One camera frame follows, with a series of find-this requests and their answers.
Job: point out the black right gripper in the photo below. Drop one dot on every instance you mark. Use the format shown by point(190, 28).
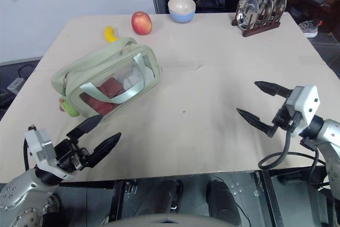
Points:
point(284, 120)

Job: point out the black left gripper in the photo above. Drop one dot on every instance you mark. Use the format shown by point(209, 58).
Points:
point(69, 155)

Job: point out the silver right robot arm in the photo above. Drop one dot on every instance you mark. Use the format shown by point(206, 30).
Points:
point(330, 142)

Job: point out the light green transparent bag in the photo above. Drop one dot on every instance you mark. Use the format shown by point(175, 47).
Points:
point(90, 65)

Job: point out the green pink zipper charm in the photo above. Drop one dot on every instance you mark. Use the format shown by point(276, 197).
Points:
point(69, 108)

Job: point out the red cloth item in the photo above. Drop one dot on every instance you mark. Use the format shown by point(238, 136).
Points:
point(109, 86)

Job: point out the white cloth item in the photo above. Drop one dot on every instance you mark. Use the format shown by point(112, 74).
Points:
point(135, 75)

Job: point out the brown wooden plate rack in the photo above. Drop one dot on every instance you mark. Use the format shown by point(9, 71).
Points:
point(261, 29)

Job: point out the grey sneaker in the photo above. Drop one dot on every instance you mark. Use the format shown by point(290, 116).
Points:
point(310, 29)

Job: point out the silver metal plate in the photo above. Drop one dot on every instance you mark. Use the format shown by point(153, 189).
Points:
point(245, 11)
point(265, 6)
point(279, 2)

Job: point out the grey power strip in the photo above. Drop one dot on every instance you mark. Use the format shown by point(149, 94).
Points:
point(15, 84)

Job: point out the yellow banana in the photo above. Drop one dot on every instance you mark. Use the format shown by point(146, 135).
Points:
point(109, 35)

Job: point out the grey robot torso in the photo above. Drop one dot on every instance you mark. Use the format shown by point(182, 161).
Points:
point(159, 221)

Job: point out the red apple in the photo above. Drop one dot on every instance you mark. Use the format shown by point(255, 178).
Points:
point(141, 23)

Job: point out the blue white bowl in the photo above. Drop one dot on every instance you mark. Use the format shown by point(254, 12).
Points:
point(182, 11)

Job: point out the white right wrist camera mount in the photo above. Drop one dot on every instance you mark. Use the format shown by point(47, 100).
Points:
point(305, 102)

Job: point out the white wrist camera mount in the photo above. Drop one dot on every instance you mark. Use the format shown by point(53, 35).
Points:
point(305, 102)
point(42, 148)

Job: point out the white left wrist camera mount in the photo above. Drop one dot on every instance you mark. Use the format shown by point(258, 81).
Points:
point(42, 148)

